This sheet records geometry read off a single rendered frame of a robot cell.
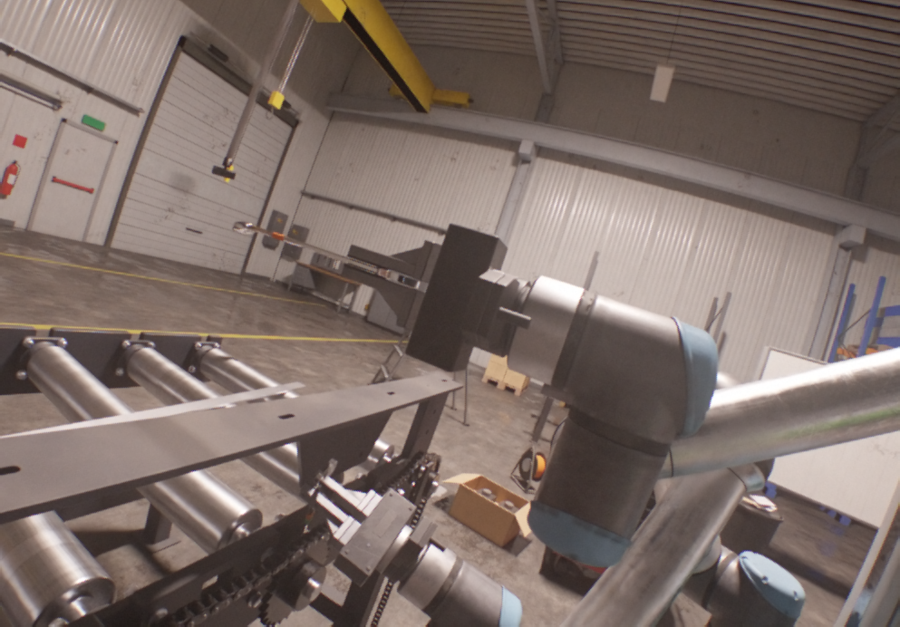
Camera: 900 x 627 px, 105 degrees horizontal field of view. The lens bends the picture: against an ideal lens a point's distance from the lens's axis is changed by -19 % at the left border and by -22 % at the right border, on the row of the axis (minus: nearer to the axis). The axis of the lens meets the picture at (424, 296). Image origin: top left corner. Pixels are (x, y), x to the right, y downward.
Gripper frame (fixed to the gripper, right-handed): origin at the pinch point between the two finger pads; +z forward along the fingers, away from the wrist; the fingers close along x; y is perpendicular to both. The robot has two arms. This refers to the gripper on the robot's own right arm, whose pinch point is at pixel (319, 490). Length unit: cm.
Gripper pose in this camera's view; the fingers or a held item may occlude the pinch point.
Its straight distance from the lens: 68.8
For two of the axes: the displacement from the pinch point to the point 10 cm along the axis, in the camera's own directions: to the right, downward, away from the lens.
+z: -8.2, -5.3, 2.4
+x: 4.7, -3.8, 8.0
